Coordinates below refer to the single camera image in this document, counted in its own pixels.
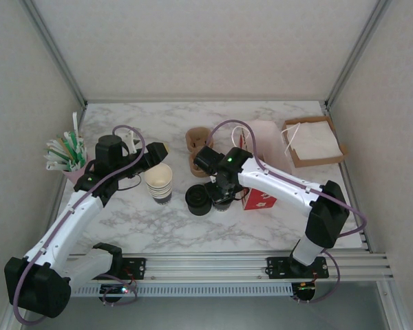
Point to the aluminium frame post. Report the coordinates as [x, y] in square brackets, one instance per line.
[53, 51]
[358, 51]

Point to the aluminium table edge rail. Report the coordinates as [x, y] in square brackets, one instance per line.
[206, 101]

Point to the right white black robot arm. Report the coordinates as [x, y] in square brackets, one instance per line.
[282, 185]

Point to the red paper gift bag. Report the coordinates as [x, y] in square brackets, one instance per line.
[261, 203]

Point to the white napkin stack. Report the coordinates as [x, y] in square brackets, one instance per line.
[316, 137]

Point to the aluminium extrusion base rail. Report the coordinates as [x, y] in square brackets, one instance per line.
[206, 268]

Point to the brown pulp two-cup carrier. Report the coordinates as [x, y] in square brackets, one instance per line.
[196, 137]

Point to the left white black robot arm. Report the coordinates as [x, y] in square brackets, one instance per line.
[62, 230]

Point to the black controller board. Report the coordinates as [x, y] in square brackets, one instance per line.
[115, 290]
[304, 292]

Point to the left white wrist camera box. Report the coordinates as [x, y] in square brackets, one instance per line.
[131, 139]

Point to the brown cardboard napkin tray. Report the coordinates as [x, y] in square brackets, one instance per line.
[342, 151]

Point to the nested paper cup stack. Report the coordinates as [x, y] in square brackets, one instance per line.
[158, 192]

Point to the pink straw holder cup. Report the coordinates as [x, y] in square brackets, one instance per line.
[72, 175]

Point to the dark paper coffee cup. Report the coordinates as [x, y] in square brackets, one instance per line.
[223, 207]

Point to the short white wrapped straw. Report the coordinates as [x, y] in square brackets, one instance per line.
[55, 166]

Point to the green white wrapped straw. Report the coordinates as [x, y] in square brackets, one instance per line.
[81, 151]

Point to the stack of black lids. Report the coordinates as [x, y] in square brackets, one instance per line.
[198, 206]

